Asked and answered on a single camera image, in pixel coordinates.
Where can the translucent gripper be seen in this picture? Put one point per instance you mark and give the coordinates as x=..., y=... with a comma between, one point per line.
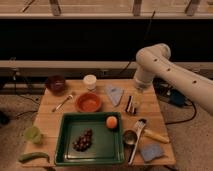
x=137, y=98

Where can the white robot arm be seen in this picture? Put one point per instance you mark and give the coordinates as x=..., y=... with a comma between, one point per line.
x=154, y=61

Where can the red orange bowl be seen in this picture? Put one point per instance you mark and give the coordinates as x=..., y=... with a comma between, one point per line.
x=88, y=102

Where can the dark maroon bowl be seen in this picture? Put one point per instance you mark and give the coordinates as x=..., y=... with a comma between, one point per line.
x=56, y=84

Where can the black striped block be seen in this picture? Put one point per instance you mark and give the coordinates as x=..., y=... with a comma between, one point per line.
x=130, y=108

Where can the light blue cloth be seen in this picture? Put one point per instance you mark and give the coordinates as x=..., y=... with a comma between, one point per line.
x=114, y=94

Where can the orange fruit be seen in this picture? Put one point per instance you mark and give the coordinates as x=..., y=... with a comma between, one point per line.
x=111, y=122

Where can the black power adapter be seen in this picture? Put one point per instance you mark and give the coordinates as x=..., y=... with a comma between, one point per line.
x=176, y=98

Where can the silver measuring scoop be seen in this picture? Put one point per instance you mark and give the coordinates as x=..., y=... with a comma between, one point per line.
x=130, y=138

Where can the white cup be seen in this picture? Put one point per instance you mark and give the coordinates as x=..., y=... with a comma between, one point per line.
x=90, y=82

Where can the blue sponge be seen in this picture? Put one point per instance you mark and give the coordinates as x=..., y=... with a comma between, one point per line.
x=151, y=152

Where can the green plastic tray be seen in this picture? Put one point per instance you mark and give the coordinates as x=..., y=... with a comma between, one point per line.
x=107, y=144

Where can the bunch of dark grapes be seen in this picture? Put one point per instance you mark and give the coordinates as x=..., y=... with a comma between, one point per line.
x=83, y=142

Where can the green cup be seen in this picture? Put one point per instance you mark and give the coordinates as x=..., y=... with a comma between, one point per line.
x=33, y=135

